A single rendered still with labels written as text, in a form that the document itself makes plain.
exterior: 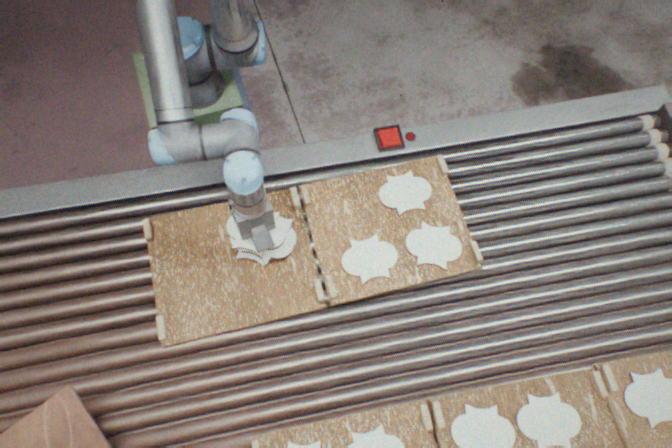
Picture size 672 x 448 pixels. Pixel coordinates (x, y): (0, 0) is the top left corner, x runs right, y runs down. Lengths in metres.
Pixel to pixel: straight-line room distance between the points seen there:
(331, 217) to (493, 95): 1.67
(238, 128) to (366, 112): 1.72
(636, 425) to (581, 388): 0.14
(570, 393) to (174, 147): 1.06
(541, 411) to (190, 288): 0.89
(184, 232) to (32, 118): 1.66
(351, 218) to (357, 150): 0.23
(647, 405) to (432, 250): 0.60
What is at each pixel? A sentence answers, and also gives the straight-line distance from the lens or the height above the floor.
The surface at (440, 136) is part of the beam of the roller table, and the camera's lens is 1.78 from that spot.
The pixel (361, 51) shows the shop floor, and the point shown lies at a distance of 3.14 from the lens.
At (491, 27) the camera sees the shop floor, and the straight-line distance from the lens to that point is 3.36.
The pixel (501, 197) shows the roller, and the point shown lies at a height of 0.92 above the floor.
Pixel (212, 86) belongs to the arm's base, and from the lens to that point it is 1.74.
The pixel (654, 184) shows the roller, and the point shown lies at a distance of 1.91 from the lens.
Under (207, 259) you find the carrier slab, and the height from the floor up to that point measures 0.94.
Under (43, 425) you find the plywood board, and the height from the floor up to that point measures 1.04.
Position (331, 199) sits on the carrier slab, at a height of 0.94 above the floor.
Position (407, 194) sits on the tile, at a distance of 1.63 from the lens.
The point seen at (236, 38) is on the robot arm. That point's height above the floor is 1.22.
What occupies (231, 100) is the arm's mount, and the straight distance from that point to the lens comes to 1.76.
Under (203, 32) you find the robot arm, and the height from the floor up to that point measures 1.19.
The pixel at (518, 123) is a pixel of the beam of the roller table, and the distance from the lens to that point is 1.86.
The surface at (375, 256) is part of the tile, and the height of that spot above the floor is 0.95.
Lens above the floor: 2.38
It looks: 65 degrees down
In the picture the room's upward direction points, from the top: 4 degrees clockwise
